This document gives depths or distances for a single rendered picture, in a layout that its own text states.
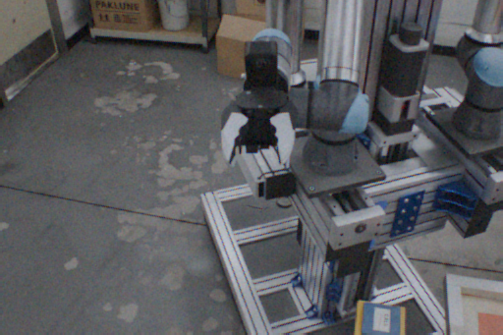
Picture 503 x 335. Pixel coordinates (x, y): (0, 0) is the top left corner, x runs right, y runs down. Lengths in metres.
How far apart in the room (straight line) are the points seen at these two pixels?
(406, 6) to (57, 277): 2.19
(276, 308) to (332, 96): 1.49
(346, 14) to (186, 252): 2.01
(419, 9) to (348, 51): 0.51
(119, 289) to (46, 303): 0.37
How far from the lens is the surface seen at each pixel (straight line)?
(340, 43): 0.91
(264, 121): 0.68
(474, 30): 1.55
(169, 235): 2.83
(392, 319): 1.35
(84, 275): 2.75
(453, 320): 1.37
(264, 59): 0.66
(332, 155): 1.23
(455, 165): 1.55
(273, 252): 2.44
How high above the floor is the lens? 2.07
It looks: 38 degrees down
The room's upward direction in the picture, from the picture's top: straight up
